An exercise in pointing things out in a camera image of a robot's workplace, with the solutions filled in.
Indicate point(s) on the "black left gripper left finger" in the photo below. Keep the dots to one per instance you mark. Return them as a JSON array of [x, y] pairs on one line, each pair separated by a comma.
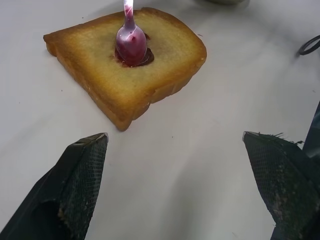
[[62, 195]]

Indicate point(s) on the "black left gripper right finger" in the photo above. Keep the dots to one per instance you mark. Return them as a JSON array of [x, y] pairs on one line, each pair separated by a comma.
[[287, 185]]

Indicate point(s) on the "white plastic spoon with jam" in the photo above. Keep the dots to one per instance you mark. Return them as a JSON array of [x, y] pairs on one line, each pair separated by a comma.
[[130, 41]]

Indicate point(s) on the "toasted bread slice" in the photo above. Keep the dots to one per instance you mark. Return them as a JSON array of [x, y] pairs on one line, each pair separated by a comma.
[[100, 65]]

